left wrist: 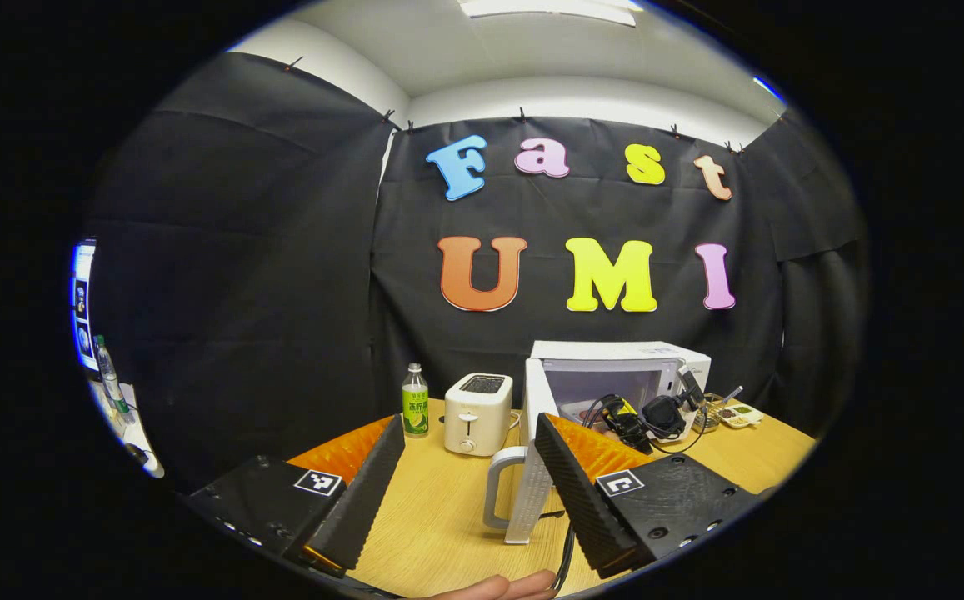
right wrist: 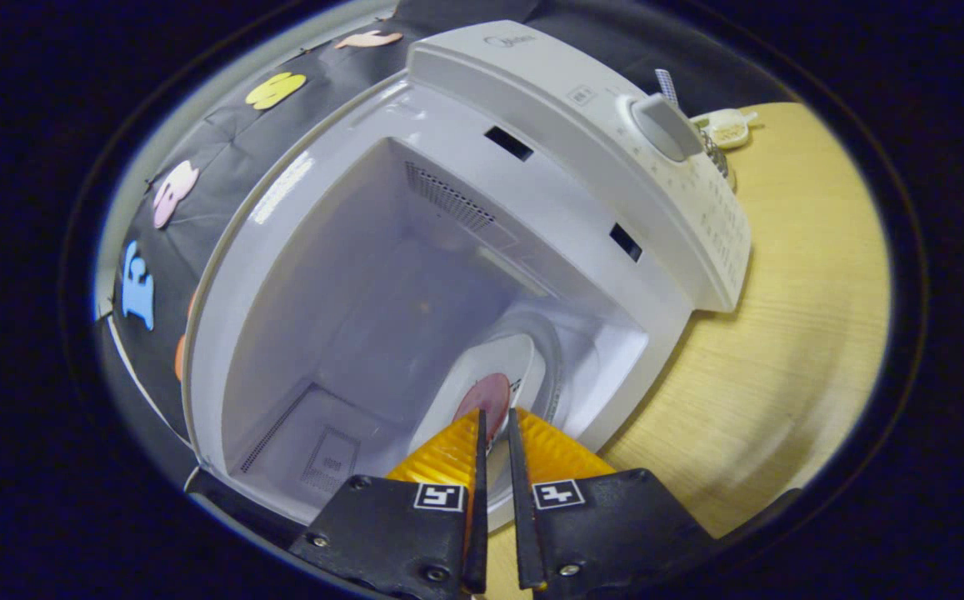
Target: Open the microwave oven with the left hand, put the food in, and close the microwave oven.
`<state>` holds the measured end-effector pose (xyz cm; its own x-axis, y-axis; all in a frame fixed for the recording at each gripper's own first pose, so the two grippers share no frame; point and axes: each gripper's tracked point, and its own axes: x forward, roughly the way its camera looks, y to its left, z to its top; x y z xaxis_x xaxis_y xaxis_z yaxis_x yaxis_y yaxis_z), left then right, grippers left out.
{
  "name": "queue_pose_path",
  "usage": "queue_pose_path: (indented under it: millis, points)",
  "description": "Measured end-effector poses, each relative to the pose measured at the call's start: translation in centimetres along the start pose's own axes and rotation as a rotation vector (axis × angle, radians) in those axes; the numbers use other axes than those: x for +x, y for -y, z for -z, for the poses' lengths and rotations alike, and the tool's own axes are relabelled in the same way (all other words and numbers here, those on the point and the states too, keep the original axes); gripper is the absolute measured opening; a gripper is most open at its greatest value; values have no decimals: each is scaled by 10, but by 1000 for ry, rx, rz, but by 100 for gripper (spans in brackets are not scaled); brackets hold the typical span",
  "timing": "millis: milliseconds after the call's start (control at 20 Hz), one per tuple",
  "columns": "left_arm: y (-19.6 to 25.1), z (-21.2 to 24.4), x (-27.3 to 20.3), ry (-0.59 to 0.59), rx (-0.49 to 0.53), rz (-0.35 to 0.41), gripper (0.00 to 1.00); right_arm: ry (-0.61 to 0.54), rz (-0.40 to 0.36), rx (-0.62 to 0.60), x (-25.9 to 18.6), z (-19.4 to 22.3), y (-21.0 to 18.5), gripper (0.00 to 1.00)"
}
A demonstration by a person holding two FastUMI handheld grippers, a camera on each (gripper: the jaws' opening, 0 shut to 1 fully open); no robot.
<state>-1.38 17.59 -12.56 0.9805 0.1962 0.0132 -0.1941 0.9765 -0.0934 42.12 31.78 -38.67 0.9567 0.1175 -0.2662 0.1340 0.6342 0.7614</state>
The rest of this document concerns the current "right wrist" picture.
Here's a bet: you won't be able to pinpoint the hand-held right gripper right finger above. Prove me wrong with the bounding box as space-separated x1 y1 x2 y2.
507 408 720 599

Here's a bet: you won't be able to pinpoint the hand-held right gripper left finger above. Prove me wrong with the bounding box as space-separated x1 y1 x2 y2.
288 408 489 599

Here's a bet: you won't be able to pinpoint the pink meat slice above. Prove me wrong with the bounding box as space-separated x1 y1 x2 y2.
452 372 512 447

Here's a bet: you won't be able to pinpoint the white square plate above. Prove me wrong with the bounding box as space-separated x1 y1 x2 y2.
407 333 549 534

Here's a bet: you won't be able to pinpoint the white microwave oven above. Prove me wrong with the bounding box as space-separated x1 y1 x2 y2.
182 18 754 534

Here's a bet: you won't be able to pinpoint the glass microwave turntable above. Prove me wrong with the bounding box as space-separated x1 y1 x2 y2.
465 304 571 434

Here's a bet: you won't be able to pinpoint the white divided condiment dish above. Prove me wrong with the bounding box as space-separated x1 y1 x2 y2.
690 107 760 152

